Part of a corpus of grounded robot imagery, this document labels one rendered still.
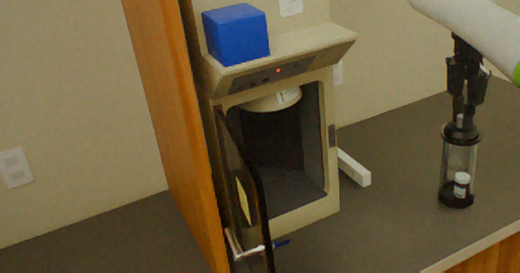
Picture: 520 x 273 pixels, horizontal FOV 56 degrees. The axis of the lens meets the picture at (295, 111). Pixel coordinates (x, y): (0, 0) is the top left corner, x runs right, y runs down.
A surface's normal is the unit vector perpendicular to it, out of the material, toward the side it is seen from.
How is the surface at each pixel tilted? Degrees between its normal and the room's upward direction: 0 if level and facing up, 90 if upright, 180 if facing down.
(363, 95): 90
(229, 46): 90
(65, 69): 90
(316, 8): 90
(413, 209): 0
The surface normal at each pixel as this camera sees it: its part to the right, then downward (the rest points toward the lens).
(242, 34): 0.47, 0.38
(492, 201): -0.08, -0.88
